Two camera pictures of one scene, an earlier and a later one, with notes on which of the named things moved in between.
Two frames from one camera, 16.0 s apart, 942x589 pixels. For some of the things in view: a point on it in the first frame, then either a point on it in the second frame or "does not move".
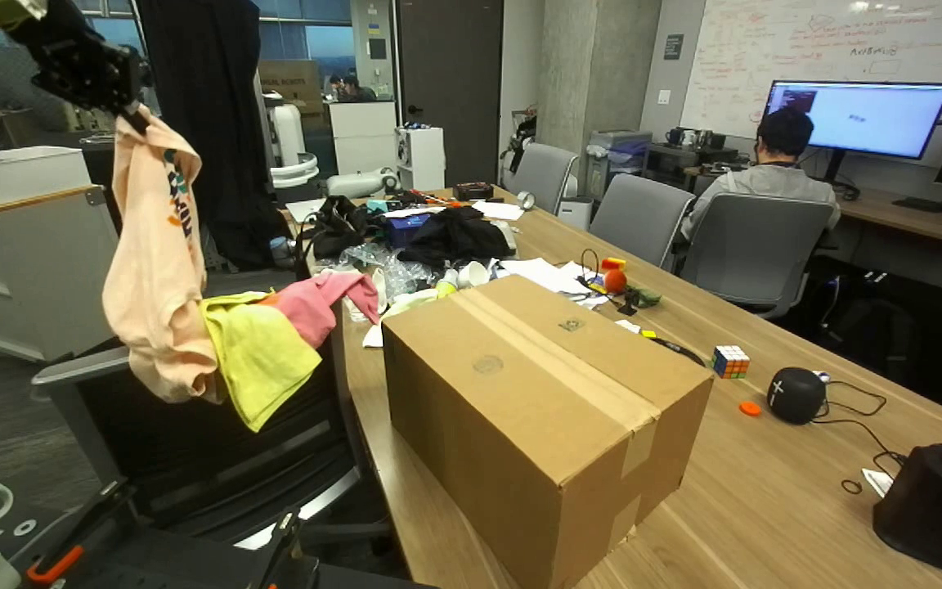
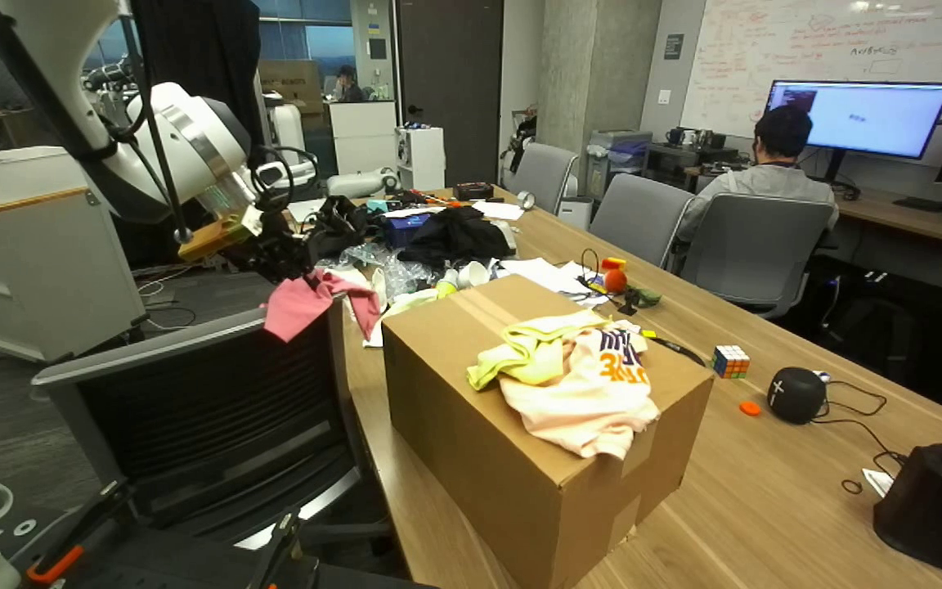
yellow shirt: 263,357 -> 521,356
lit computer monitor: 870,116 does not move
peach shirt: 154,266 -> 595,402
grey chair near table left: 642,215 does not move
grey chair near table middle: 757,247 does not move
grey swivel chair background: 543,174 does not move
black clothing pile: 455,239 does not move
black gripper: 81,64 -> 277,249
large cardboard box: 534,429 does not move
